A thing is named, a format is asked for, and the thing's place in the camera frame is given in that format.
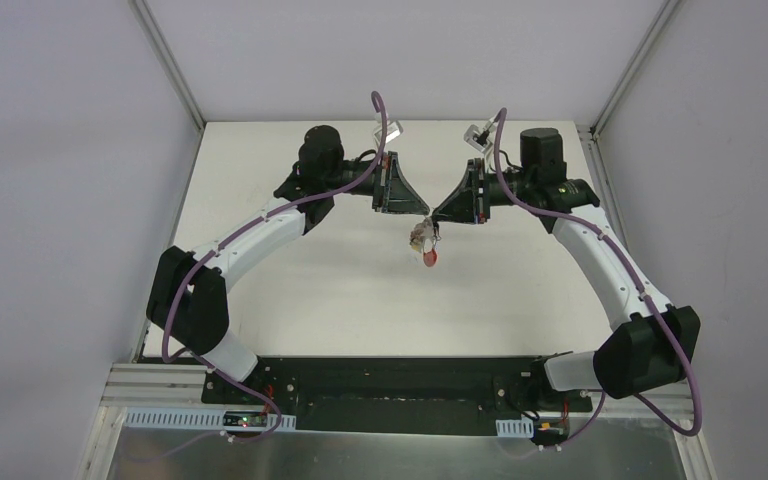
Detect keyring with coloured keys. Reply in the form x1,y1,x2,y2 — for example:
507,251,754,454
409,217,440,268

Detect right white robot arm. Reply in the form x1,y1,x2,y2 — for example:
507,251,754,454
432,125,700,410

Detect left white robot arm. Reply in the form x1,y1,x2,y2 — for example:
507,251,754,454
146,125,431,405

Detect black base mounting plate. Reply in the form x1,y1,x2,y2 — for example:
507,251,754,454
201,356,592,436

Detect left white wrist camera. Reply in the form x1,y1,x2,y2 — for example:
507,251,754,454
372,117,404,147

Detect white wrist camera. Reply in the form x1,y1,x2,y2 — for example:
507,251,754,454
463,120,496,156
372,117,404,147

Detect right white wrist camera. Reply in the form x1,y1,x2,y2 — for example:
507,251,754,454
463,120,496,156

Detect aluminium frame rail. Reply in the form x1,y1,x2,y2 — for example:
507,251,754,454
100,363,693,423

